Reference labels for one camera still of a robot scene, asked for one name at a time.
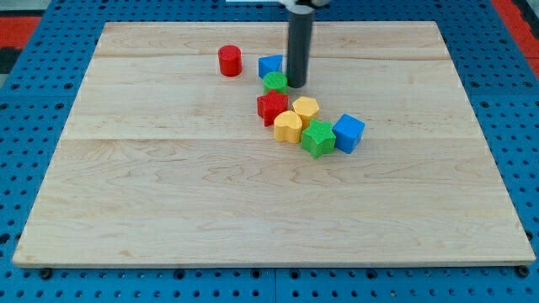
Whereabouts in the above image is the red star block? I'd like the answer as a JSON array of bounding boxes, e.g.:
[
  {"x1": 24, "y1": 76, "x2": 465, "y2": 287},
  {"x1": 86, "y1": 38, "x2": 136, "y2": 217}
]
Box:
[{"x1": 257, "y1": 89, "x2": 289, "y2": 127}]

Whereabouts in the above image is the green star block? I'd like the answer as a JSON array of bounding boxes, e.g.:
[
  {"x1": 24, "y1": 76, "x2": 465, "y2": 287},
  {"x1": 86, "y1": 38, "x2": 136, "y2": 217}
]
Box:
[{"x1": 301, "y1": 119, "x2": 336, "y2": 159}]

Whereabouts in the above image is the yellow heart block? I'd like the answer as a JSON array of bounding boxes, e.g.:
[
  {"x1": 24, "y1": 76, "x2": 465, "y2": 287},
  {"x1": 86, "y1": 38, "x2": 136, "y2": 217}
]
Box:
[{"x1": 274, "y1": 111, "x2": 302, "y2": 144}]

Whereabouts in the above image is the yellow hexagon block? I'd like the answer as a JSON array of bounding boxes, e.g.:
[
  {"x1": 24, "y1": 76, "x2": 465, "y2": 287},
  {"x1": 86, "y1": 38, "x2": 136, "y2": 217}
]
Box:
[{"x1": 292, "y1": 96, "x2": 320, "y2": 130}]

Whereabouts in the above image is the green cylinder block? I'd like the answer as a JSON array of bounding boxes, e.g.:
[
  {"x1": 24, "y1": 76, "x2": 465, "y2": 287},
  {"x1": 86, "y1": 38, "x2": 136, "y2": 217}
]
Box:
[{"x1": 263, "y1": 72, "x2": 288, "y2": 94}]

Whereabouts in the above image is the blue cube block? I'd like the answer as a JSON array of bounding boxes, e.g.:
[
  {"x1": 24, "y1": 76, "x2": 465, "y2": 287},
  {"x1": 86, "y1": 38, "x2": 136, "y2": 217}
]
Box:
[{"x1": 333, "y1": 114, "x2": 366, "y2": 154}]

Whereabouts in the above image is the blue triangle block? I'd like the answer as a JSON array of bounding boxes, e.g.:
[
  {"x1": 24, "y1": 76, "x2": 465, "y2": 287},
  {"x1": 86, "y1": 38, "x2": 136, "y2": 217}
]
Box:
[{"x1": 258, "y1": 55, "x2": 283, "y2": 78}]

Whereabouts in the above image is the red cylinder block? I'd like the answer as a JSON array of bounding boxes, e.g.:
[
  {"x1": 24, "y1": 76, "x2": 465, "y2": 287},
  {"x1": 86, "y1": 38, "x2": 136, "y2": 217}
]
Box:
[{"x1": 217, "y1": 45, "x2": 243, "y2": 77}]

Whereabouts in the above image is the light wooden board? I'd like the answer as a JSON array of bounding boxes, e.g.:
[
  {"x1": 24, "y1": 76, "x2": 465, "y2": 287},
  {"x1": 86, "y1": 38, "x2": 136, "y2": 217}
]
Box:
[{"x1": 13, "y1": 22, "x2": 536, "y2": 268}]

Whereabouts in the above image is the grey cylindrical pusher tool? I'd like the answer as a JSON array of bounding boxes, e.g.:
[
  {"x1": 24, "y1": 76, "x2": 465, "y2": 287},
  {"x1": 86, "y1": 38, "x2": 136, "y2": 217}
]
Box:
[{"x1": 286, "y1": 4, "x2": 314, "y2": 88}]

